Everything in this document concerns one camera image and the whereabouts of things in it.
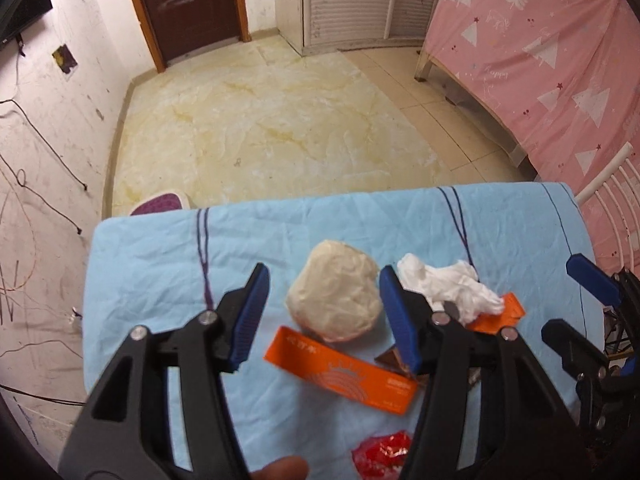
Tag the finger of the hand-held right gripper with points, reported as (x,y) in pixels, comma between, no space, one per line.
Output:
(567,345)
(592,280)

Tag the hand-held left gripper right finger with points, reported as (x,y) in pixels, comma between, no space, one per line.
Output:
(400,327)

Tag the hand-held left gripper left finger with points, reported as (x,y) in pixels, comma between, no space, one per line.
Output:
(247,320)

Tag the brown snack wrapper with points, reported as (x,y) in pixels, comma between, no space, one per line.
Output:
(392,362)

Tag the white tissue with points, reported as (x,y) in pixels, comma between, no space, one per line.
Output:
(450,282)

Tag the long orange box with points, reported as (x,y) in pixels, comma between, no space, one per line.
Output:
(345,372)

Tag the cream round bun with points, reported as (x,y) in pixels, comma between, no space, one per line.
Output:
(335,295)

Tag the person's left hand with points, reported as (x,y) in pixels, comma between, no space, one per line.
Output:
(280,470)

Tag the small orange packet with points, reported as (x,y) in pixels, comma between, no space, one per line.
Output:
(502,316)

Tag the white metal chair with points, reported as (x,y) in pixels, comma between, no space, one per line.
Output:
(607,175)

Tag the light blue printed sheet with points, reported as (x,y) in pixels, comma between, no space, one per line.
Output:
(150,260)

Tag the red snack wrapper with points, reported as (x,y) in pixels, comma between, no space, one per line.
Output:
(382,452)

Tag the purple white stool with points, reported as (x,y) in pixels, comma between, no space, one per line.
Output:
(160,205)

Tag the pink printed curtain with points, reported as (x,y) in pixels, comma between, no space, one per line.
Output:
(550,60)

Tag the dark brown wooden door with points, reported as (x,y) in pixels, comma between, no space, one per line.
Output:
(190,0)

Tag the white slatted wardrobe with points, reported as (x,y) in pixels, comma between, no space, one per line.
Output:
(350,5)

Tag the white wall plug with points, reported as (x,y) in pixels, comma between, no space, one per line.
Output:
(76,319)

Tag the brown wall socket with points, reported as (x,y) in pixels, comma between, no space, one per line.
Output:
(65,58)

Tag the black wall television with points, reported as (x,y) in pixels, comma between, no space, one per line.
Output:
(20,5)

